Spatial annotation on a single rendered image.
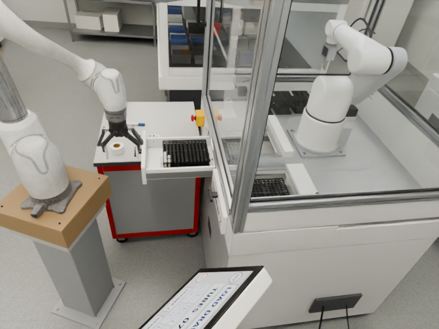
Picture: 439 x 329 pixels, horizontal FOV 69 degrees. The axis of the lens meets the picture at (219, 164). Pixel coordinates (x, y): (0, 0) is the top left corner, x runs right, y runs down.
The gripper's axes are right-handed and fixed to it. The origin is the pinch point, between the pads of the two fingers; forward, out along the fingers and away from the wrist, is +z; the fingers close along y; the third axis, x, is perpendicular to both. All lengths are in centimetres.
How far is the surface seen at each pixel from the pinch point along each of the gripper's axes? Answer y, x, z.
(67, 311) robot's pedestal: -38, -28, 89
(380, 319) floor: 144, -54, 92
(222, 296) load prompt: 32, -85, -25
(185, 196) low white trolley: 31, 14, 45
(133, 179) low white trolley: 1.7, 14.2, 29.7
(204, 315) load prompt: 27, -89, -24
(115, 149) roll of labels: -5.8, 18.4, 11.1
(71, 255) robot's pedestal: -22.6, -33.2, 28.7
